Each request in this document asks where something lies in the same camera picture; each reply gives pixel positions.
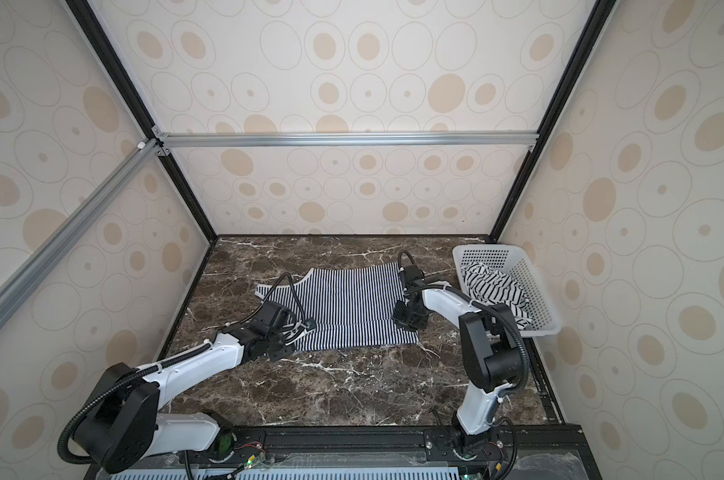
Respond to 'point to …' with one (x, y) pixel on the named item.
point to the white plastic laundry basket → (507, 275)
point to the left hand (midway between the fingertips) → (294, 333)
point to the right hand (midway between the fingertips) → (410, 324)
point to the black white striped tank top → (489, 286)
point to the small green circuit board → (250, 461)
